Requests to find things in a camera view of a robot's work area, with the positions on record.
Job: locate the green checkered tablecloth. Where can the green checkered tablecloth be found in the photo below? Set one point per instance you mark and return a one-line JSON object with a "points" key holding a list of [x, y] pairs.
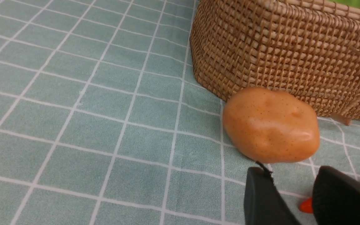
{"points": [[103, 123]]}

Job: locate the woven wicker basket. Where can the woven wicker basket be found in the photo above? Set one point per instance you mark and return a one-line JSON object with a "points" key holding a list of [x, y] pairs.
{"points": [[309, 48]]}

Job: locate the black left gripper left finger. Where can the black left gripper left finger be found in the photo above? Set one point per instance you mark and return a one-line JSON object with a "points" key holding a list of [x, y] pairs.
{"points": [[263, 204]]}

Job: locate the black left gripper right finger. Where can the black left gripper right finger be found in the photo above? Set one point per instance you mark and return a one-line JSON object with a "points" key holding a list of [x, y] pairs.
{"points": [[335, 198]]}

